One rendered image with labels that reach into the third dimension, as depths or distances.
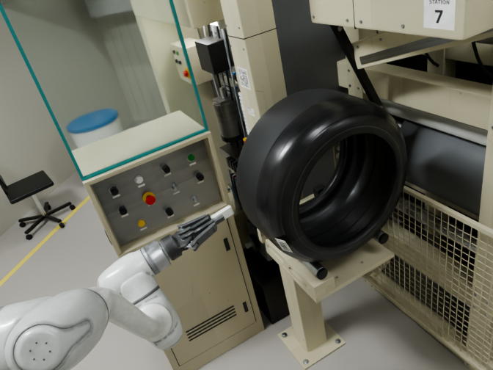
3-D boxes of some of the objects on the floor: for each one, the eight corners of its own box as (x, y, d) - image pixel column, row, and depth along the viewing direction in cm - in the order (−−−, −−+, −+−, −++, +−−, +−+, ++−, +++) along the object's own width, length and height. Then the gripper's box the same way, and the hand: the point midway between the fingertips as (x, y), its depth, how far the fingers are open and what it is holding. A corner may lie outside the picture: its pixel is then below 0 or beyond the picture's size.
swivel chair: (48, 204, 430) (8, 131, 388) (86, 208, 408) (48, 131, 365) (7, 238, 391) (-43, 161, 348) (47, 243, 368) (-1, 161, 326)
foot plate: (277, 335, 237) (276, 332, 236) (316, 312, 245) (315, 309, 244) (304, 370, 216) (304, 368, 214) (345, 343, 224) (345, 341, 223)
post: (293, 338, 234) (150, -306, 106) (313, 325, 238) (197, -308, 110) (307, 354, 223) (165, -339, 95) (327, 341, 227) (218, -339, 99)
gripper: (166, 253, 118) (237, 209, 123) (153, 231, 128) (218, 191, 134) (177, 271, 122) (245, 227, 128) (163, 248, 132) (227, 208, 138)
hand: (222, 214), depth 130 cm, fingers closed
